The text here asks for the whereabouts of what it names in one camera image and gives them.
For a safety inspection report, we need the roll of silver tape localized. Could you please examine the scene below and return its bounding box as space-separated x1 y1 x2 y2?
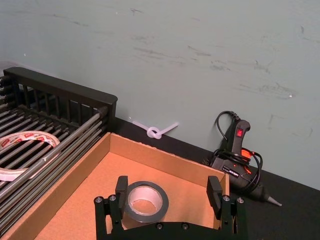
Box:
124 181 170 223

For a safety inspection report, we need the shallow brown cardboard tray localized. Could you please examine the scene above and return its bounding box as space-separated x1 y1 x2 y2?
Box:
0 132 231 240

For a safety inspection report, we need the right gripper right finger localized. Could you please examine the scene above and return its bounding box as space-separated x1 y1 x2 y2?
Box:
206 175 248 236

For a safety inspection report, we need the roll of white tape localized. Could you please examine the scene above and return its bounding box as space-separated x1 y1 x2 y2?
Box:
0 130 61 182

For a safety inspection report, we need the small white three-armed plastic piece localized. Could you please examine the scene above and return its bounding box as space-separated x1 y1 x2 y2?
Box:
129 116 180 140

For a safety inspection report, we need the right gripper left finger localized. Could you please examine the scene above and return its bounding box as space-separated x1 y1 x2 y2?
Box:
93 175 130 240

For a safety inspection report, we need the black rack with steel bars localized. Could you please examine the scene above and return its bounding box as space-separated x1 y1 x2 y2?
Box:
0 66 119 231

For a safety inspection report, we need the black corded tool, red switch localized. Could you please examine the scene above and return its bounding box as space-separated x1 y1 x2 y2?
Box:
208 111 283 208

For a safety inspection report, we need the pale wall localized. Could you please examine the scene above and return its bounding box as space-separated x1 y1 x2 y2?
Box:
0 0 320 188

